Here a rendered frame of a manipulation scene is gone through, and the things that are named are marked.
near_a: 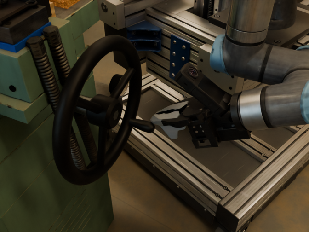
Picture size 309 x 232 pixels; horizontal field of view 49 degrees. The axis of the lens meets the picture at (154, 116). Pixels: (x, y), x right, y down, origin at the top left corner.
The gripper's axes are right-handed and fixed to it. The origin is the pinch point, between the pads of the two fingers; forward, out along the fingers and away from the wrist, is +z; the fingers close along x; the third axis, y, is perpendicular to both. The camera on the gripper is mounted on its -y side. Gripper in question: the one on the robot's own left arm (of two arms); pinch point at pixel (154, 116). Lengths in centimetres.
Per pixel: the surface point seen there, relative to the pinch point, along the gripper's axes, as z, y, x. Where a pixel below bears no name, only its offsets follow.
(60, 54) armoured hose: 1.8, -21.7, -11.9
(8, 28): 0.7, -29.1, -18.8
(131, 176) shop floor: 61, 50, 36
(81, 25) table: 14.7, -22.3, 9.2
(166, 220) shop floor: 40, 62, 23
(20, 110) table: 6.5, -17.3, -21.5
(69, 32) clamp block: 2.5, -23.7, -6.9
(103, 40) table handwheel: -5.5, -20.6, -8.7
